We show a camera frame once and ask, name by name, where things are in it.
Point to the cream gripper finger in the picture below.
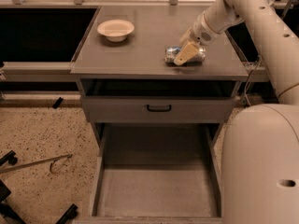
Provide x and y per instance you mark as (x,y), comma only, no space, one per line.
(186,37)
(187,52)

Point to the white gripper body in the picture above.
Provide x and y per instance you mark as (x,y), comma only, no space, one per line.
(200,31)

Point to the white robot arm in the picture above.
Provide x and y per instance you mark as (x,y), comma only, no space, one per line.
(260,154)

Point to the grey drawer cabinet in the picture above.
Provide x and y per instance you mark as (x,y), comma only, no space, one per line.
(136,66)

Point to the closed grey drawer front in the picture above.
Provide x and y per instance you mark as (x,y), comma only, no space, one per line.
(133,110)

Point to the open grey bottom drawer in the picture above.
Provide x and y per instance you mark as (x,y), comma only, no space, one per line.
(155,174)

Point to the white paper bowl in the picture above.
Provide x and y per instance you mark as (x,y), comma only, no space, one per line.
(115,30)

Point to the thin metal rod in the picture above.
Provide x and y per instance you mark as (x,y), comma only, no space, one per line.
(31,164)

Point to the black chair base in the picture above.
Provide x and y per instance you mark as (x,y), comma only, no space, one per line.
(43,193)

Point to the black drawer handle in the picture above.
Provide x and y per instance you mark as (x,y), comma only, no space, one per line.
(159,108)

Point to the small black floor bracket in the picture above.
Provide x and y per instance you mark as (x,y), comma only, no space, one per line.
(57,103)

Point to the grey metal rail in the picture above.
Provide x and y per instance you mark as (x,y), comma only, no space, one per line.
(38,72)

